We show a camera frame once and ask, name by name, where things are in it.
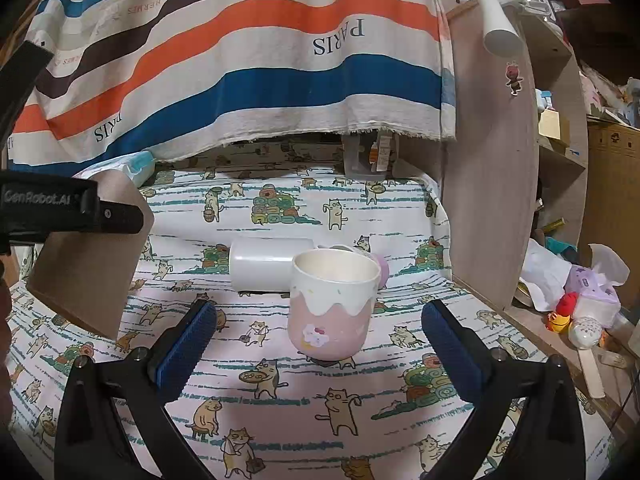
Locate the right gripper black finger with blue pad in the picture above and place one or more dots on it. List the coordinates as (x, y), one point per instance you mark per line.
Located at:
(91, 442)
(548, 440)

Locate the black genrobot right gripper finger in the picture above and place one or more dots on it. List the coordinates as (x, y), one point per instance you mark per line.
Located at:
(34, 205)

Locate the beige brown cup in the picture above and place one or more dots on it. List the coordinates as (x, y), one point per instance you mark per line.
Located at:
(86, 276)

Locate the pink white drip mug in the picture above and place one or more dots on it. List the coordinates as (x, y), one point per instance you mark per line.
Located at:
(332, 297)

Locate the white cylindrical cup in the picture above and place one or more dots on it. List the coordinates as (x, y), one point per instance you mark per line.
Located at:
(264, 264)

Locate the red yellow toy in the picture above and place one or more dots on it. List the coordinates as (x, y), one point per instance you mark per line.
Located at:
(560, 318)

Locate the white round speckled toy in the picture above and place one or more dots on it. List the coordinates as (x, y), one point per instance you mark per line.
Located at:
(584, 333)

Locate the wet wipes pack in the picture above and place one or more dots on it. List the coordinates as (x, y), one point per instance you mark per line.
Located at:
(123, 171)

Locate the cat print bed sheet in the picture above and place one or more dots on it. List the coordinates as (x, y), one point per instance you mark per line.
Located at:
(255, 407)

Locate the purple tissue box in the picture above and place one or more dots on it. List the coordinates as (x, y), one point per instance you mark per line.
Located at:
(596, 285)

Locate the striped Paris cloth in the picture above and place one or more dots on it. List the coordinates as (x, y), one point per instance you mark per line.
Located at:
(178, 77)

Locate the cardboard box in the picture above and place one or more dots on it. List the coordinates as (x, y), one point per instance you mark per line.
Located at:
(612, 203)

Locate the wooden curved shelf unit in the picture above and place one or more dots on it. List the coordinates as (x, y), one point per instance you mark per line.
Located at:
(516, 161)

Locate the clear plastic container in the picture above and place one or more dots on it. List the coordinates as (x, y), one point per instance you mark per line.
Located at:
(367, 155)

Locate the bear sticker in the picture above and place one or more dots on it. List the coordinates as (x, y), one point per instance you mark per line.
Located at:
(513, 79)

